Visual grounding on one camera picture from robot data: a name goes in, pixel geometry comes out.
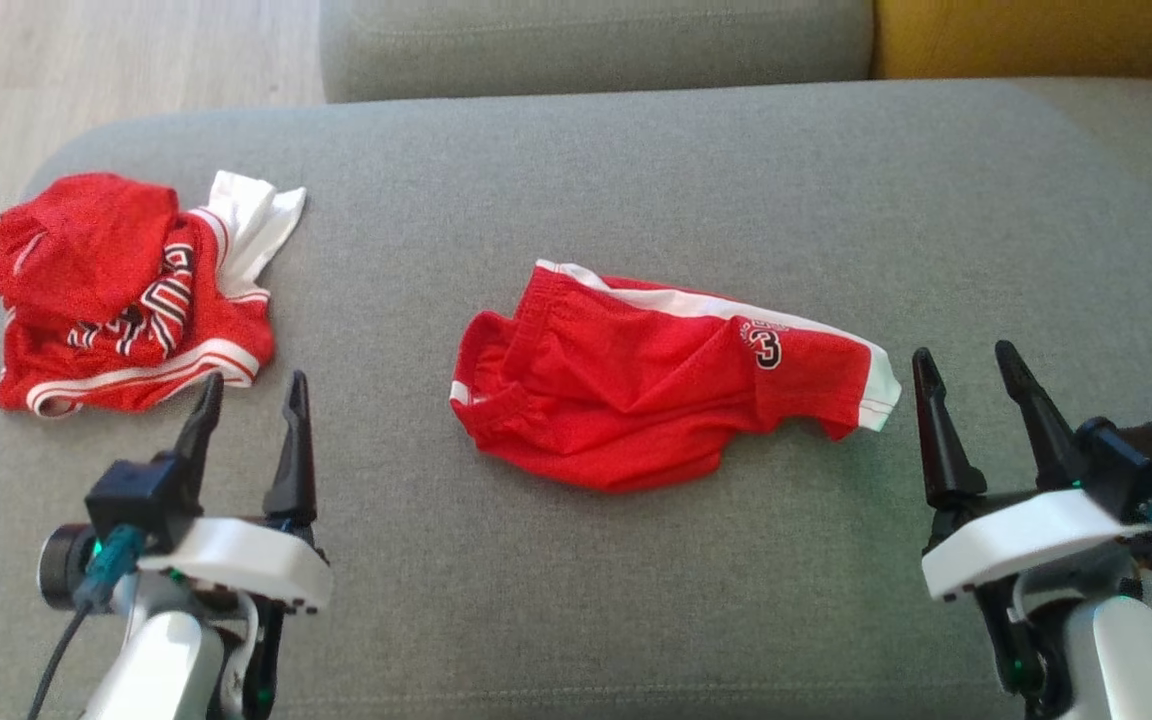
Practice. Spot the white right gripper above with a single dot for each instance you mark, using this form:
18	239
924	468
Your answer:
1016	540

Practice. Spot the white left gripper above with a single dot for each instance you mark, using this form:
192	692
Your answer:
246	560

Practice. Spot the red basketball jersey white trim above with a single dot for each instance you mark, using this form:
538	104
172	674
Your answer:
106	290

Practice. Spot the red shorts with white stripe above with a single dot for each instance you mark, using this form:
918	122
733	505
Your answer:
636	390

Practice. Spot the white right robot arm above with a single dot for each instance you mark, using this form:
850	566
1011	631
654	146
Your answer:
1126	660

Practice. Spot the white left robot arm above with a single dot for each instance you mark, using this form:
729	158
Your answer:
161	670

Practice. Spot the wide yellow sofa backrest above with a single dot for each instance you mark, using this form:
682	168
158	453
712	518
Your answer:
1026	35

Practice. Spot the long grey sofa seat cushion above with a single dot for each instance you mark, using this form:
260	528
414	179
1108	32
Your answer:
586	45

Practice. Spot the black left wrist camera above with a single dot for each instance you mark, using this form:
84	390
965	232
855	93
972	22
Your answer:
141	495

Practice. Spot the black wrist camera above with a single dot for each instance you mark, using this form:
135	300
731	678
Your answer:
1141	460
141	495

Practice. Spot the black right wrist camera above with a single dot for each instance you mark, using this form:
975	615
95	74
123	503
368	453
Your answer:
1141	460

